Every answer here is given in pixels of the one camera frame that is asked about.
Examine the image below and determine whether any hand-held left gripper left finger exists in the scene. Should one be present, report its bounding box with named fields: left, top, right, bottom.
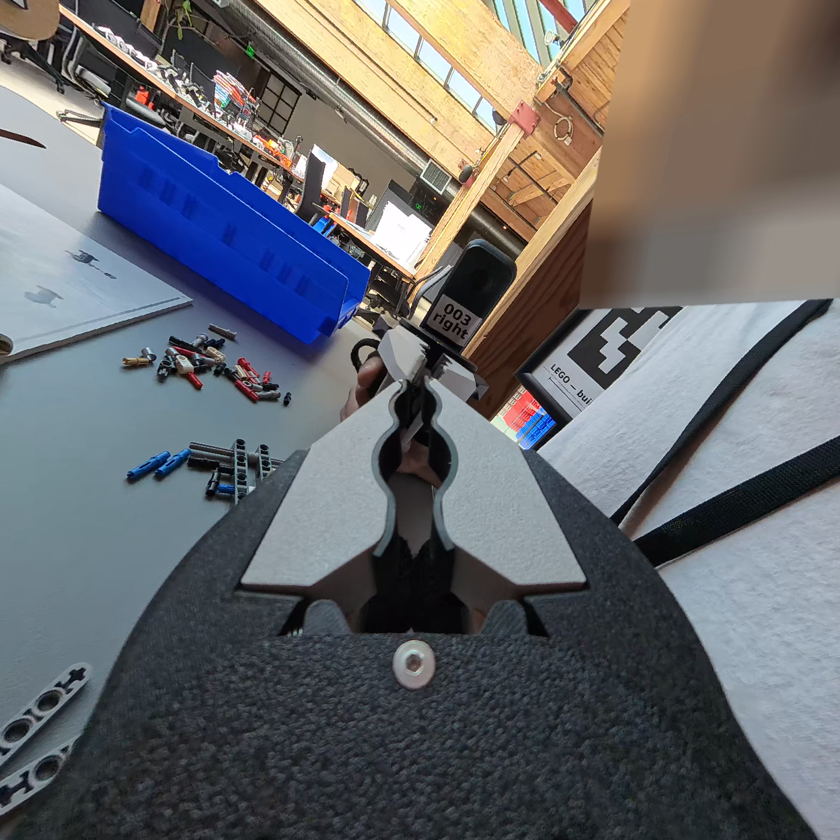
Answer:
left=239, top=379, right=409, bottom=614

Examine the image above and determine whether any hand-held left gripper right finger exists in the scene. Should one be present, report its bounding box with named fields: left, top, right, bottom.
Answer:
left=425, top=379, right=588, bottom=614

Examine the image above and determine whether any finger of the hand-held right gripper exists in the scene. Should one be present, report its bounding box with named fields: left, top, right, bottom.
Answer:
left=428, top=363, right=487, bottom=404
left=374, top=327, right=434, bottom=396

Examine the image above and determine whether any pile of small lego pins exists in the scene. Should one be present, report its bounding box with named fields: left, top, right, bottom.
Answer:
left=121, top=321, right=294, bottom=406

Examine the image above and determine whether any grey thin lego liftarm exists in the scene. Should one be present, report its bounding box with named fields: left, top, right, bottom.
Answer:
left=0, top=662, right=93, bottom=767
left=0, top=734, right=81, bottom=811

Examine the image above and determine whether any person's right hand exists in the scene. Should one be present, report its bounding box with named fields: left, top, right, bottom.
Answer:
left=340, top=357, right=396, bottom=422

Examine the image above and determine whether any black mesh office chair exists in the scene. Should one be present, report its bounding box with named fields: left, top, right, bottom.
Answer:
left=363, top=261, right=462, bottom=324

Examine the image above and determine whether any white board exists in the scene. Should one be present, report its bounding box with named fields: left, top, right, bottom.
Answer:
left=373, top=199, right=435, bottom=258

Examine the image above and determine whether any framed sign with marker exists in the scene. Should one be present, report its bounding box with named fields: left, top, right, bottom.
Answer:
left=492, top=304, right=685, bottom=454

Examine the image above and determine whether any blue plastic bin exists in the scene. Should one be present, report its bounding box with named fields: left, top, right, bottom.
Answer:
left=97, top=103, right=373, bottom=347

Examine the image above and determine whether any person's white shirt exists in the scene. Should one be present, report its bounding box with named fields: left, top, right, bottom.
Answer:
left=537, top=298, right=840, bottom=840

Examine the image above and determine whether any long wooden desk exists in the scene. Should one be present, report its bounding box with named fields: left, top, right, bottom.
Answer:
left=58, top=5, right=311, bottom=193

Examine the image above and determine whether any open instruction booklet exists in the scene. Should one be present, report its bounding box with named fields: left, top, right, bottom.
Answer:
left=0, top=182, right=195, bottom=366

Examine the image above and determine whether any wide black strap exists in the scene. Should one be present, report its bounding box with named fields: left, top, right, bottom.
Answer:
left=633, top=435, right=840, bottom=569

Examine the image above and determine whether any thin black strap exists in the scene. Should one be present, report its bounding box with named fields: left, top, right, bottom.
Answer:
left=609, top=298, right=833, bottom=527

